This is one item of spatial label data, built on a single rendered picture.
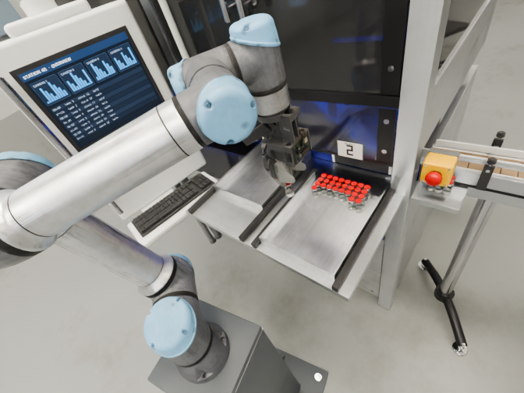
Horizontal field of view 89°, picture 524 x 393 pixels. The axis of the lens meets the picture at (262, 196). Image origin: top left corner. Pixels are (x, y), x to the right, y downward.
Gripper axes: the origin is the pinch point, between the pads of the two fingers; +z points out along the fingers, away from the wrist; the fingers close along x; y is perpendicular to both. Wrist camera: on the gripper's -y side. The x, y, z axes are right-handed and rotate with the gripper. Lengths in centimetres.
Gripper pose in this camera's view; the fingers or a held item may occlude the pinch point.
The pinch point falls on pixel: (285, 178)
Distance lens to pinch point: 67.5
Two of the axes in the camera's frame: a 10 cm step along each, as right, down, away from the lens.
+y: 7.6, 2.8, -5.8
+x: 5.9, -6.7, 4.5
